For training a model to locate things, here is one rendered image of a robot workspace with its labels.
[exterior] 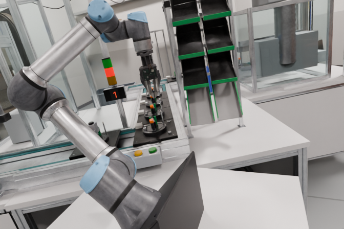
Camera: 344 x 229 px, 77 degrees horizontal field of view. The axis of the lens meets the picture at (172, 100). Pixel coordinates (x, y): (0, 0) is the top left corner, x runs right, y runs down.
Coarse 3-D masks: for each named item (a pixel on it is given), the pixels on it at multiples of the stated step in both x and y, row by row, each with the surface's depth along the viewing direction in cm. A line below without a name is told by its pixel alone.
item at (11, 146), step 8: (8, 144) 178; (16, 144) 175; (24, 144) 171; (0, 152) 165; (0, 200) 106; (8, 200) 105; (0, 208) 104; (0, 216) 105; (8, 216) 106; (0, 224) 106; (8, 224) 107; (16, 224) 108
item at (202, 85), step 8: (184, 64) 129; (192, 64) 127; (200, 64) 126; (184, 72) 124; (192, 72) 122; (200, 72) 120; (184, 80) 118; (192, 80) 117; (200, 80) 115; (184, 88) 112; (192, 88) 112
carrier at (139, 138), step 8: (160, 112) 124; (168, 120) 135; (136, 128) 131; (144, 128) 121; (160, 128) 121; (168, 128) 123; (136, 136) 121; (144, 136) 119; (152, 136) 117; (160, 136) 115; (168, 136) 114; (176, 136) 113; (136, 144) 113; (144, 144) 113
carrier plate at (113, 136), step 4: (104, 132) 135; (108, 132) 134; (112, 132) 133; (116, 132) 132; (120, 132) 134; (112, 136) 127; (116, 136) 126; (112, 140) 122; (116, 140) 121; (112, 144) 117; (116, 144) 119; (76, 148) 121; (72, 152) 117; (76, 152) 116; (80, 152) 115; (72, 156) 112; (76, 156) 112; (80, 156) 112; (84, 156) 113
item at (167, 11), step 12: (168, 0) 109; (228, 0) 111; (168, 12) 110; (168, 24) 112; (168, 36) 130; (180, 72) 119; (180, 84) 121; (180, 96) 141; (240, 96) 127; (240, 120) 131
